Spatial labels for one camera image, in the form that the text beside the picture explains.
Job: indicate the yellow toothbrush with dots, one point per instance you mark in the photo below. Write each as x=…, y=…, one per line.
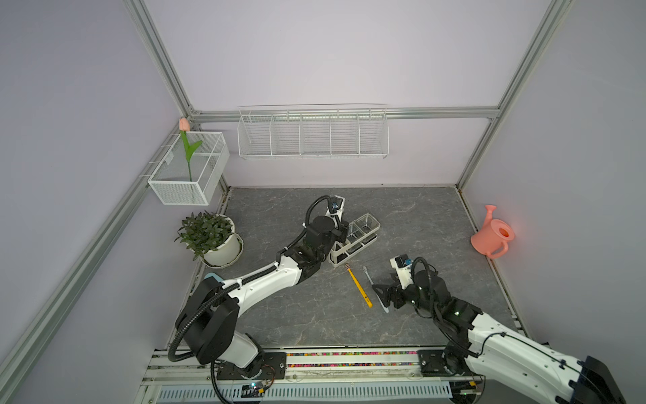
x=361, y=291

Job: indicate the pink artificial tulip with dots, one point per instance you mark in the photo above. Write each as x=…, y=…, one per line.
x=189, y=148

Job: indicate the white toothbrush holder caddy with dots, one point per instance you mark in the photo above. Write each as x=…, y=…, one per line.
x=361, y=233

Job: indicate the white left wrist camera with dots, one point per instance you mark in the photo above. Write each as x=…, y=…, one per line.
x=337, y=208

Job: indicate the white vented cable duct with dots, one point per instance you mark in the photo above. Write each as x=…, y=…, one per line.
x=340, y=392

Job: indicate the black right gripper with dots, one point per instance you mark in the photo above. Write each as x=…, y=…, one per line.
x=395, y=291

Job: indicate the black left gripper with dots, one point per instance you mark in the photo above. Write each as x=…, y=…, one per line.
x=340, y=234

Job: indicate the teal thin toothbrush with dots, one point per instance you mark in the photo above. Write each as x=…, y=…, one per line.
x=370, y=280

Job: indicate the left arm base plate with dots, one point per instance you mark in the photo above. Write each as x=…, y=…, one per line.
x=266, y=366

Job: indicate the white mesh basket small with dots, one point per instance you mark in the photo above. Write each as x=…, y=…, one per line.
x=169, y=180

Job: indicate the teal garden trowel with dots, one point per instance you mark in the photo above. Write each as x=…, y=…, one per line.
x=214, y=276

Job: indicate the white wire basket long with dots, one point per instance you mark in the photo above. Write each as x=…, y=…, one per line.
x=314, y=133

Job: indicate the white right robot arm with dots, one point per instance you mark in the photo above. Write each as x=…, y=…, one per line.
x=477, y=344

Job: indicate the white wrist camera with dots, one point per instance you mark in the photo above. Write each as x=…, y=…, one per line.
x=402, y=266
x=337, y=208

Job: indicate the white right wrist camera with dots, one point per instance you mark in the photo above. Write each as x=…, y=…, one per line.
x=402, y=266

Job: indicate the pink watering can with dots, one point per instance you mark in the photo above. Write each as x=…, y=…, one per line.
x=493, y=239

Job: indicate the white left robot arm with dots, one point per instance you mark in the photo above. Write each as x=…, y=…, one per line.
x=207, y=326

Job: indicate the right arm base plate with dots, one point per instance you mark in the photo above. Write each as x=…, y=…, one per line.
x=447, y=361

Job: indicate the potted green plant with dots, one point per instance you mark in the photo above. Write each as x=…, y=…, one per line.
x=212, y=238

